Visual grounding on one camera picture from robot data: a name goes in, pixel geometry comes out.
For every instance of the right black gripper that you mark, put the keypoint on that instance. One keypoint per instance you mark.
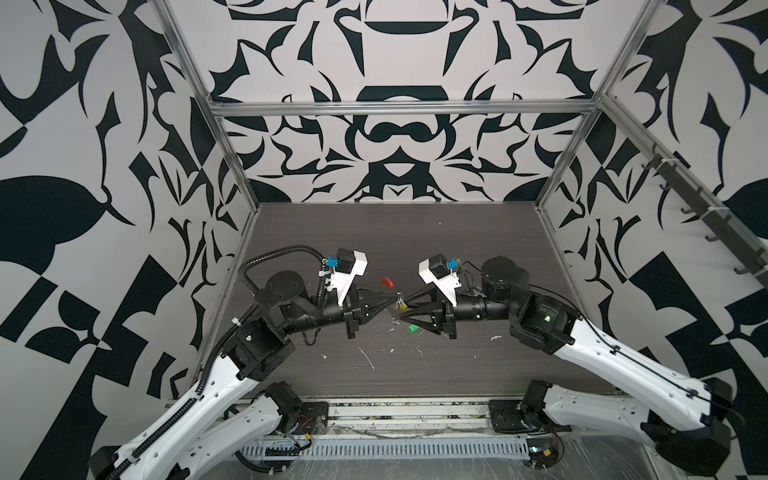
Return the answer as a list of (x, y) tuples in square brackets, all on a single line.
[(446, 316)]

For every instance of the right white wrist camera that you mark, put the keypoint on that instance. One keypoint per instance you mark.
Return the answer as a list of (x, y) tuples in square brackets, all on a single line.
[(443, 273)]

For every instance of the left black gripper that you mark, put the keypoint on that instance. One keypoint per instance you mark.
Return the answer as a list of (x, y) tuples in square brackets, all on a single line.
[(357, 303)]

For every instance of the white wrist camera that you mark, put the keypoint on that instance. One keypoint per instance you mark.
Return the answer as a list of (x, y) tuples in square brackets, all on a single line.
[(339, 272), (443, 273)]

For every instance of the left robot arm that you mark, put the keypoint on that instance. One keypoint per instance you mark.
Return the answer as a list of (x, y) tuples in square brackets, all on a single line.
[(194, 435)]

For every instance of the white slotted cable duct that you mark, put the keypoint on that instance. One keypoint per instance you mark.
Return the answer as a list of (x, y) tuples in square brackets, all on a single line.
[(515, 449)]

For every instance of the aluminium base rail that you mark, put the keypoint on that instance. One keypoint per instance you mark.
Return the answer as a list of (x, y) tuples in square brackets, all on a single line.
[(390, 418)]

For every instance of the small circuit board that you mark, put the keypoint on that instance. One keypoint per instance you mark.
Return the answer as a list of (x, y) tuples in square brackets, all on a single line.
[(544, 452)]

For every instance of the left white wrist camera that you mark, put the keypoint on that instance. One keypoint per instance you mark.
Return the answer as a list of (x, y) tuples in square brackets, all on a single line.
[(339, 272)]

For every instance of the black wall hook rack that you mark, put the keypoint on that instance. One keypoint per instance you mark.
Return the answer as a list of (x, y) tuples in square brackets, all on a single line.
[(700, 203)]

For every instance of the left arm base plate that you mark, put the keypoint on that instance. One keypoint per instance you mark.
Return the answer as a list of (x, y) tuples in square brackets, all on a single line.
[(312, 418)]

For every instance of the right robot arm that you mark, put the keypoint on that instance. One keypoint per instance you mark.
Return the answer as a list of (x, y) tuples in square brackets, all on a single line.
[(682, 418)]

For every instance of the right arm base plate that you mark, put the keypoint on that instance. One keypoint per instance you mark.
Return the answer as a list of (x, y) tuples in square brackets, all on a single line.
[(510, 416)]

